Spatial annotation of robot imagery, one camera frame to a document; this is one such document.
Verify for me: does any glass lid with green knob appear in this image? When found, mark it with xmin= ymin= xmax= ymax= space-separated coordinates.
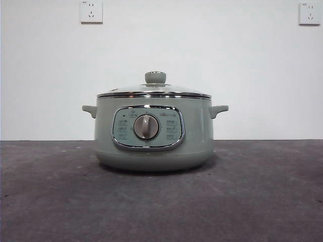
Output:
xmin=96 ymin=71 xmax=211 ymax=99

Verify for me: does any sage green electric cooking pot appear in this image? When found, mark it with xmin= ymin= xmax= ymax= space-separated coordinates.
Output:
xmin=81 ymin=94 xmax=230 ymax=173

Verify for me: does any white wall socket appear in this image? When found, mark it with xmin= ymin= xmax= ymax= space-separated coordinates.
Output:
xmin=80 ymin=0 xmax=104 ymax=25
xmin=298 ymin=2 xmax=321 ymax=26

